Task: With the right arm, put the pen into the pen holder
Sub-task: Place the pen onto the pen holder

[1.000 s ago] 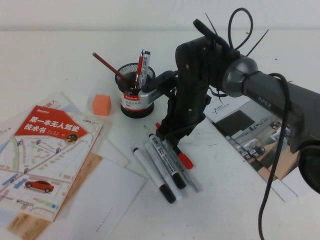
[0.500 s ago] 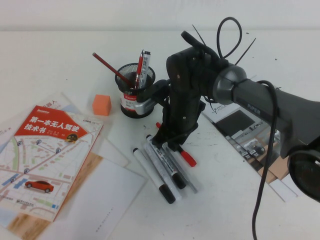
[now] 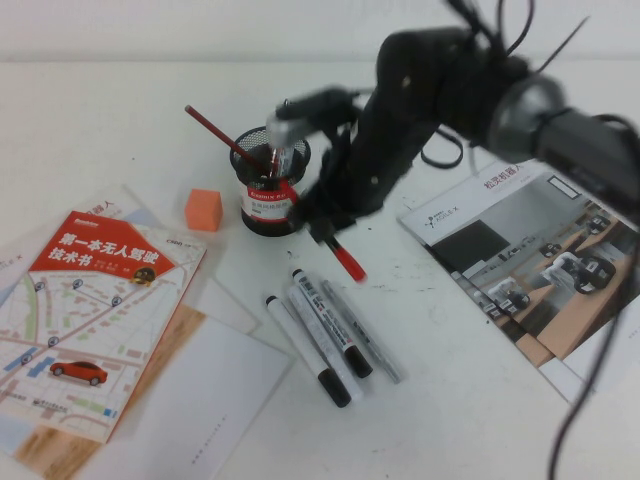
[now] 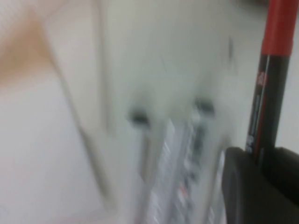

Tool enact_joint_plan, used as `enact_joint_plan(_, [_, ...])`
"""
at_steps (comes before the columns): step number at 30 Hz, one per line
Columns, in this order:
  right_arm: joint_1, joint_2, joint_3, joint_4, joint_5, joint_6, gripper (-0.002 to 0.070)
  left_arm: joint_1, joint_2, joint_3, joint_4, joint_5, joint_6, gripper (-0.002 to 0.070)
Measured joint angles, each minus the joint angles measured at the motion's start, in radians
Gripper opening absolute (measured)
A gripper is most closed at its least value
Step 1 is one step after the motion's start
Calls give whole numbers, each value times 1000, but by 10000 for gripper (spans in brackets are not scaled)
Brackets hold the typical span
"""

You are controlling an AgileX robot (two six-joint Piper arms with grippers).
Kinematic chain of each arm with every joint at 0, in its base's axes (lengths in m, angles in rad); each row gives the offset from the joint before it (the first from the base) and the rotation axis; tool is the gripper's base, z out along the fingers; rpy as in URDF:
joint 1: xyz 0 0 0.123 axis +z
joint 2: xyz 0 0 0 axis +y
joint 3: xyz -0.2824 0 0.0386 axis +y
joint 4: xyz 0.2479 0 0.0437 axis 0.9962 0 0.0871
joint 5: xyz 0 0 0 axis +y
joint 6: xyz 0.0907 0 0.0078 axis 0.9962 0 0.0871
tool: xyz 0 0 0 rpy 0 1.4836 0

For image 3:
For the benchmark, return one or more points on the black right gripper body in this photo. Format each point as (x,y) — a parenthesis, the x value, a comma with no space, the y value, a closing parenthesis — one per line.
(367,170)

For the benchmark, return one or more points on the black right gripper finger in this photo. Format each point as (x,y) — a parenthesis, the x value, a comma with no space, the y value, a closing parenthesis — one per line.
(336,231)
(302,210)

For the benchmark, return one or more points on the red marker pen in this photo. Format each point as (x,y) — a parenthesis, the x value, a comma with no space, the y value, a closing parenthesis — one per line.
(351,263)

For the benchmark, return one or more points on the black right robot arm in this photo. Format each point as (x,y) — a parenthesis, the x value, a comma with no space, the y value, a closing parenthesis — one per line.
(450,80)

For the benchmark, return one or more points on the black mesh pen holder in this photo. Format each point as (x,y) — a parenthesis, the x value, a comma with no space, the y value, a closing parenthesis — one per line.
(265,210)

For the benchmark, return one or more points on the red ballpoint pen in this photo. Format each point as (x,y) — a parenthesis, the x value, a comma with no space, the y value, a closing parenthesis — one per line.
(274,162)

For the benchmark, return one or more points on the silver grey pen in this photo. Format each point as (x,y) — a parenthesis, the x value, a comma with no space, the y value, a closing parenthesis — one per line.
(382,362)

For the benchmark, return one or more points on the white plastic pen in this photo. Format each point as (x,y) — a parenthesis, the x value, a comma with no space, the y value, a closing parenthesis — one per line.
(356,394)

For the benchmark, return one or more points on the white labelled marker, grey cap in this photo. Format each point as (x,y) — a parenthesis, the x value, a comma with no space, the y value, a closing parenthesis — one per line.
(284,161)

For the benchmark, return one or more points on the white labelled marker, black cap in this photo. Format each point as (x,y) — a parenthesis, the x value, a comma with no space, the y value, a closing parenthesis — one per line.
(325,320)

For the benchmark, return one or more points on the orange foam cube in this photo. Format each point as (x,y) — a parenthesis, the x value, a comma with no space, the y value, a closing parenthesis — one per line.
(202,213)

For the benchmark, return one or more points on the plain white marker, black cap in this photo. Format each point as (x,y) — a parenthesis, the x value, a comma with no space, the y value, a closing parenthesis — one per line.
(295,336)

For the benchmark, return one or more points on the red pencil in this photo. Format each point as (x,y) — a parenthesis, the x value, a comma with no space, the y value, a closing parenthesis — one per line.
(215,132)

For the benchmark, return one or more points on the brochure with wood picture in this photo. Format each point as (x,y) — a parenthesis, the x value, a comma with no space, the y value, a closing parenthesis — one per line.
(226,306)

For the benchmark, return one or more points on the AgileX brochure with lab photo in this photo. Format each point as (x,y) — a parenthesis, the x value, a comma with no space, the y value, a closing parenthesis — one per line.
(562,380)
(525,240)

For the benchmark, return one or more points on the white paper sheet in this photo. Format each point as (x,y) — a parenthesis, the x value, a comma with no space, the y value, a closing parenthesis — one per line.
(200,400)

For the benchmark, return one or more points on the red white map cover book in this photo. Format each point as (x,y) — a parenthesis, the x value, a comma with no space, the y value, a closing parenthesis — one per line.
(100,310)

